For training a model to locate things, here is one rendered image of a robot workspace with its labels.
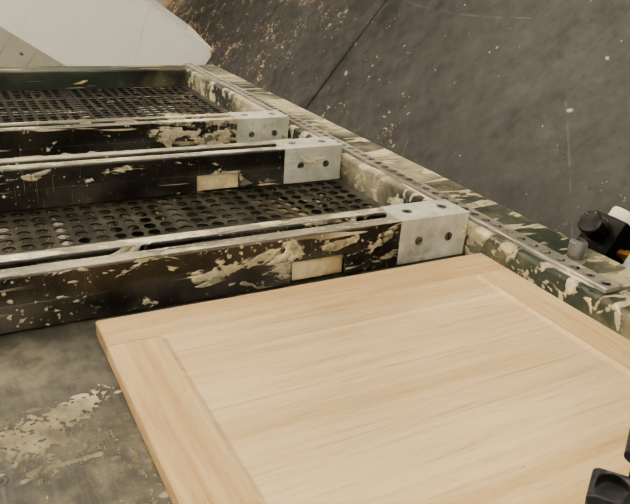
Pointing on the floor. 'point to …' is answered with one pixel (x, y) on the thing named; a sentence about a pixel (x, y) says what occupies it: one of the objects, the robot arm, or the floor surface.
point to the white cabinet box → (100, 31)
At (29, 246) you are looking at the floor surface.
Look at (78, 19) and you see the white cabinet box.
